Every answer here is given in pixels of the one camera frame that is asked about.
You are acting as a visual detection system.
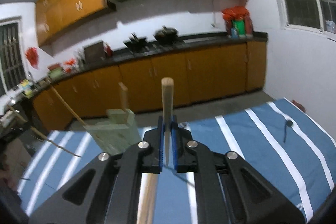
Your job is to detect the large red plastic bag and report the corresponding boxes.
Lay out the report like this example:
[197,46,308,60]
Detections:
[222,6,254,21]

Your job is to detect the black gas stove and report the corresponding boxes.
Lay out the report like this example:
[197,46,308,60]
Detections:
[123,42,185,55]

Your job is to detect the black spoon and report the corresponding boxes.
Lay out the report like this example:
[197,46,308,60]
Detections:
[282,120,294,143]

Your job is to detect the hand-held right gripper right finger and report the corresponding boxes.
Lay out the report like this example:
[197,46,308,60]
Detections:
[171,114,306,224]

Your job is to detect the small red plastic bag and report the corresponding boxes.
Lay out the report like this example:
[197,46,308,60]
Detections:
[64,59,78,72]

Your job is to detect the green basin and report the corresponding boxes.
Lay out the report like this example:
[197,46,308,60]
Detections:
[47,68,65,77]

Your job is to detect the blue white striped tablecloth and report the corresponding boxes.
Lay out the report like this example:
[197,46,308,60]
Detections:
[17,98,336,224]

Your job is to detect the black wok with lid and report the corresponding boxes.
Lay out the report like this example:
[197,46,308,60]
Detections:
[123,33,147,52]

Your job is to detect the green box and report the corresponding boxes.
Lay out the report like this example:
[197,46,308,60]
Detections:
[232,20,246,38]

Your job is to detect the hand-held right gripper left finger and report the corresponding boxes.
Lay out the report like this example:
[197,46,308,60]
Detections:
[28,115,166,224]

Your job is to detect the red canister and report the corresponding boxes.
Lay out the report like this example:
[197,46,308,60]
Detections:
[224,20,233,37]
[244,17,254,38]

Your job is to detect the red plastic bag on hook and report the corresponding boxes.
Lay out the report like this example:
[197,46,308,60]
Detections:
[25,47,40,68]

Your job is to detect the orange wooden base cabinets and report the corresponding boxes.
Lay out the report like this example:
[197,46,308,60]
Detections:
[31,40,268,131]

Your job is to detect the brown cutting board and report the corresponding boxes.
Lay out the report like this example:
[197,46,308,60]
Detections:
[83,40,105,63]

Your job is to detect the white framed barred window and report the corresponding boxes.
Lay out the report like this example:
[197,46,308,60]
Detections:
[0,19,27,94]

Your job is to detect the green perforated utensil holder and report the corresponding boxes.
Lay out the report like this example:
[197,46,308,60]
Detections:
[84,108,139,156]

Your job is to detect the yellow detergent bottle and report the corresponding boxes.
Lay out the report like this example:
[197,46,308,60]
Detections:
[21,80,34,97]

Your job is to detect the pot with steel lid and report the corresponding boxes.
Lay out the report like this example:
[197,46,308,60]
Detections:
[154,26,179,44]

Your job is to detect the reddish brown object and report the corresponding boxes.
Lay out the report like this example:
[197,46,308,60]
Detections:
[291,99,306,111]

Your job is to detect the dark kitchen countertop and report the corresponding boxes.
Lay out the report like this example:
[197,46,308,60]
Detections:
[26,32,268,88]

